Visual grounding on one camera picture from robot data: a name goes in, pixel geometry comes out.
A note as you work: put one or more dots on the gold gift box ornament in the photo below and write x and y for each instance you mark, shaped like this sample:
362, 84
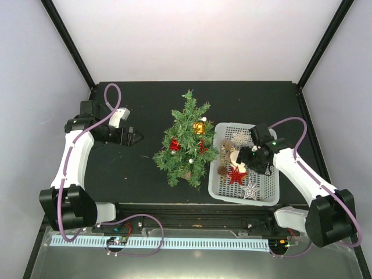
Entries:
199, 127

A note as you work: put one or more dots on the brown pinecone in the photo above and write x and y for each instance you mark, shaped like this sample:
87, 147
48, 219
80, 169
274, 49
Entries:
222, 171

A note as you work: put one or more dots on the red gift box ornament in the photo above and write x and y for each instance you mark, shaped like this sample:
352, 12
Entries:
175, 145

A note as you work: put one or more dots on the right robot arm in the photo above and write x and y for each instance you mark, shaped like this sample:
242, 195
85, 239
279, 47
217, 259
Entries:
330, 217

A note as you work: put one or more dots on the white perforated plastic basket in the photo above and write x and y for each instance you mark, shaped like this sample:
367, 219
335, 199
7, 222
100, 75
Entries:
218, 187

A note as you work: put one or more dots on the red star ornament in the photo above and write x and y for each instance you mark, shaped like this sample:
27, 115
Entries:
236, 176

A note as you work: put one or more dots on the black aluminium frame rail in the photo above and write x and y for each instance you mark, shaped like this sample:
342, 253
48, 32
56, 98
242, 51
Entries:
254, 220

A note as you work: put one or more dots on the silver star ornament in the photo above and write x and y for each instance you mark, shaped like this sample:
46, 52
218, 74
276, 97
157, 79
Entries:
250, 191

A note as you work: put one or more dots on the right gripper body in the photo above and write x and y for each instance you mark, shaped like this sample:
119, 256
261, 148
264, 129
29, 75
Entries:
252, 161

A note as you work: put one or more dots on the left circuit board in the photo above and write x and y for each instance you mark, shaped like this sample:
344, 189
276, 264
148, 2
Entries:
117, 241

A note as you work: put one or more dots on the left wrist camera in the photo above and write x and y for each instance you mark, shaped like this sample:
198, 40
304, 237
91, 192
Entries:
119, 115

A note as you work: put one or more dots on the left black corner post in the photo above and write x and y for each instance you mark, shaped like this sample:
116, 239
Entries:
64, 34

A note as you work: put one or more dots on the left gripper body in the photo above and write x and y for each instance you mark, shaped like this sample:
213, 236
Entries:
122, 141

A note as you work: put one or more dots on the small green christmas tree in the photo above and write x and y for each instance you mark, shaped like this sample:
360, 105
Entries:
187, 164

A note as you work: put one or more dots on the right circuit board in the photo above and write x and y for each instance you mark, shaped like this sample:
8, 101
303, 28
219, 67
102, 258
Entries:
277, 243

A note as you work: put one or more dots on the right black corner post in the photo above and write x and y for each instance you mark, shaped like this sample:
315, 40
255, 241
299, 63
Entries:
327, 37

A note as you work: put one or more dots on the cream wooden heart ornament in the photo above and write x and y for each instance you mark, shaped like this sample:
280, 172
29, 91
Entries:
233, 162

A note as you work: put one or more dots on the red berry sprig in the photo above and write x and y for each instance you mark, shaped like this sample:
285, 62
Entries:
203, 146

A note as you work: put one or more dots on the circuit board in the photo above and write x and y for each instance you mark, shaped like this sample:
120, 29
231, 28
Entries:
277, 243
117, 241

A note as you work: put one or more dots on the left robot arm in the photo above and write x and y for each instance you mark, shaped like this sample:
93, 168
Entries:
66, 204

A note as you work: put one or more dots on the white wooden snowflake ornament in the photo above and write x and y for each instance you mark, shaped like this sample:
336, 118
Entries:
240, 138

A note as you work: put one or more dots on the burlap bow ornament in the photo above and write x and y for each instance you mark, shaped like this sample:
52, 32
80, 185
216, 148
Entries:
228, 146

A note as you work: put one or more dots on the white slotted cable duct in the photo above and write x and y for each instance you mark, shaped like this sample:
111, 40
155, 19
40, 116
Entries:
219, 244

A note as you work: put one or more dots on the black corner post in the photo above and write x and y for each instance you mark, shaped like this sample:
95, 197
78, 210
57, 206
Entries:
64, 34
327, 37

